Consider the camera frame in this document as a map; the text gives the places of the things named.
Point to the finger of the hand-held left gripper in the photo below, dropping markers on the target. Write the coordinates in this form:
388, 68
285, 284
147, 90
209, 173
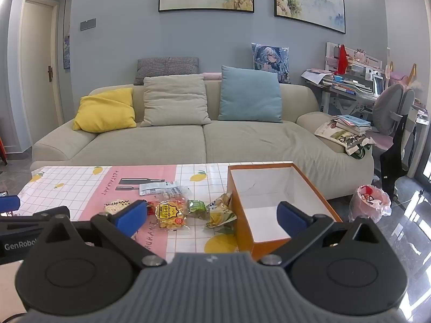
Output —
9, 204
30, 222

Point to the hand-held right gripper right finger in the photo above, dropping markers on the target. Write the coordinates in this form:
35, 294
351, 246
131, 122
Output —
289, 217

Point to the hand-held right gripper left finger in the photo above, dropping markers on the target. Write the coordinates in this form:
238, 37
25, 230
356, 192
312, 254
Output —
131, 217

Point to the clear round biscuit packet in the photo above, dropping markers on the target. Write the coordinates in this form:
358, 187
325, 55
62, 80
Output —
116, 206

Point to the red date packet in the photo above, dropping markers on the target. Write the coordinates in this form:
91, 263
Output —
152, 208

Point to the yellow snack packet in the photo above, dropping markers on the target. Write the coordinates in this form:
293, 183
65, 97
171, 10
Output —
170, 213

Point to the white foil packet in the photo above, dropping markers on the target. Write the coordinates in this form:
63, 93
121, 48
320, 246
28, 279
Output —
158, 187

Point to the clear nut packet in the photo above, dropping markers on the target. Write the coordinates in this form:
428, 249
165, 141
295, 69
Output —
171, 196

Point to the orange cardboard box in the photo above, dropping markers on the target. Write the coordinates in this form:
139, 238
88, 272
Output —
240, 222

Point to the green raisin packet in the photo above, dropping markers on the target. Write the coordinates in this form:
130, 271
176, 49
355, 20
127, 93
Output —
196, 208

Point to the yellow-green snack packet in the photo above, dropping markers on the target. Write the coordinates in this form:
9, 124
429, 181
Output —
219, 215

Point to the red box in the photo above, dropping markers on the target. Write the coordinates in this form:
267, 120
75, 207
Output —
2, 151

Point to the printed lemon tablecloth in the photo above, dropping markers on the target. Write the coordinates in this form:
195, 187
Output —
77, 188

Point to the trash bin with pink bag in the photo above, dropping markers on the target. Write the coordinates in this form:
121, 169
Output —
365, 208

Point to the beige sofa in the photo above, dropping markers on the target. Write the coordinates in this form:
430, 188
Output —
256, 141

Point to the open magazine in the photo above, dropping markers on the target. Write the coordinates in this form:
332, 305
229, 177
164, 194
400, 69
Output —
331, 134

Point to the printed tote bag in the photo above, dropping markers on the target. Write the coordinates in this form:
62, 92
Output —
357, 148

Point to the yellow pillow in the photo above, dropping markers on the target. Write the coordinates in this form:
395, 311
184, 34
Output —
104, 111

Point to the stack of books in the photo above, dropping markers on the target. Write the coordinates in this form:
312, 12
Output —
350, 124

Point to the black garment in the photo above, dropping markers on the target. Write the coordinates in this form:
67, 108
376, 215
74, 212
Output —
392, 161

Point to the white study desk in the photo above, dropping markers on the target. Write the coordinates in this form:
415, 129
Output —
325, 102

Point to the beige pillow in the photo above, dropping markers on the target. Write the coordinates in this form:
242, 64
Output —
175, 101

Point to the blue pillow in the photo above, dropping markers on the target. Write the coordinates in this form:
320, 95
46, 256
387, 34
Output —
251, 96

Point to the pile of books and papers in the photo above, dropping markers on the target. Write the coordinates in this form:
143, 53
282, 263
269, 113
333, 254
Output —
343, 85

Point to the grey desk chair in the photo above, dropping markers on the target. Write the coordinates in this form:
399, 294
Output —
387, 107

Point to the cream door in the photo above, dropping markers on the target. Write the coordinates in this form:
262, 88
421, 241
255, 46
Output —
37, 57

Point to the grey pillow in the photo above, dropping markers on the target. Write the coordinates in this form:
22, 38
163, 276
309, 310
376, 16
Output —
165, 67

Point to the cartoon print pillow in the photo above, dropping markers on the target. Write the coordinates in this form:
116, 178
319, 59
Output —
271, 59

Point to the white tablet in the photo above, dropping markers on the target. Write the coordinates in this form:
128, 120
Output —
378, 84

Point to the pink folded blanket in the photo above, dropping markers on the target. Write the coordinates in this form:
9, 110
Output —
212, 76

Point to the red cloth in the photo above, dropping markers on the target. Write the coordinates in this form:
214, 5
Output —
341, 59

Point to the wall poster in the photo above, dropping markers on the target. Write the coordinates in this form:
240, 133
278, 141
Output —
67, 40

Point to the grey wall switch panel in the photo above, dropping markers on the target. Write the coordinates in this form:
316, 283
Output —
88, 24

